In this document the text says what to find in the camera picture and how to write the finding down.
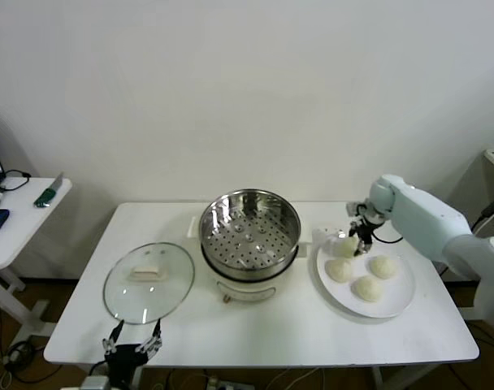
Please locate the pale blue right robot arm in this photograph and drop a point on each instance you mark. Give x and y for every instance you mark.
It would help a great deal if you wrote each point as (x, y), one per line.
(425, 219)

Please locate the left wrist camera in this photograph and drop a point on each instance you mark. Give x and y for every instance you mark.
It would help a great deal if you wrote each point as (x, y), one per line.
(96, 384)

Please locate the stainless steel steamer basket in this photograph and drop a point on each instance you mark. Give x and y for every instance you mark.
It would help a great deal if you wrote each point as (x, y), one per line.
(214, 211)

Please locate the white side table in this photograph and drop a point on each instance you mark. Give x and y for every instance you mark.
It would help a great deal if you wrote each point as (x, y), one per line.
(27, 227)

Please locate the white metal floor frame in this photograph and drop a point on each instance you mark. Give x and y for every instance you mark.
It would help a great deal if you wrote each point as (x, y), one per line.
(470, 313)

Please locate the black power adapter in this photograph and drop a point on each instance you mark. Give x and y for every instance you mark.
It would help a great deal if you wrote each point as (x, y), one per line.
(490, 208)

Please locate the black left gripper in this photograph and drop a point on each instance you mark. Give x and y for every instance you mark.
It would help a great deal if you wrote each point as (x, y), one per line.
(121, 359)

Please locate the white steamed baozi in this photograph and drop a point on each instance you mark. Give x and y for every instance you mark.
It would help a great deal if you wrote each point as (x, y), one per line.
(382, 267)
(339, 270)
(367, 288)
(346, 246)

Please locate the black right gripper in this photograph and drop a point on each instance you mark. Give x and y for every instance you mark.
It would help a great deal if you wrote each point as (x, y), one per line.
(365, 228)

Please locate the white round plate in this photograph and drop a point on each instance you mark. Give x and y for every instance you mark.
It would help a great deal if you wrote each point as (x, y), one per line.
(399, 296)

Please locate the white floor plug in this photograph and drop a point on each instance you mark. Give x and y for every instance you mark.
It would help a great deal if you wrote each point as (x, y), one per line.
(12, 356)

